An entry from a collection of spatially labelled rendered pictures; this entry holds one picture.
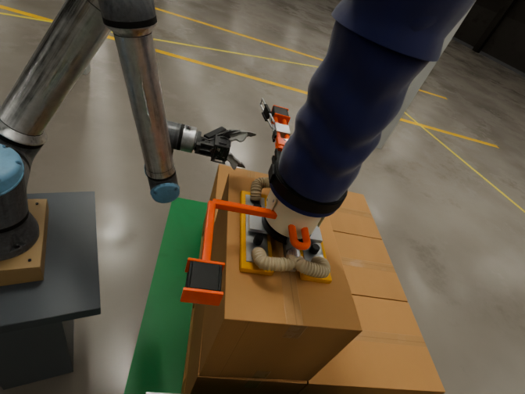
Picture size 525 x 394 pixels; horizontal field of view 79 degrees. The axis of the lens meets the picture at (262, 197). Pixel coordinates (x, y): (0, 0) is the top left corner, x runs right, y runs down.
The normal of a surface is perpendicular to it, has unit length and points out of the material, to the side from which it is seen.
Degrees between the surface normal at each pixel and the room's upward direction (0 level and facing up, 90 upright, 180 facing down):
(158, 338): 0
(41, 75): 76
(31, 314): 0
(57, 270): 0
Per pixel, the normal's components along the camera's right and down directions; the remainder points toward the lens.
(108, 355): 0.29, -0.72
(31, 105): 0.30, 0.62
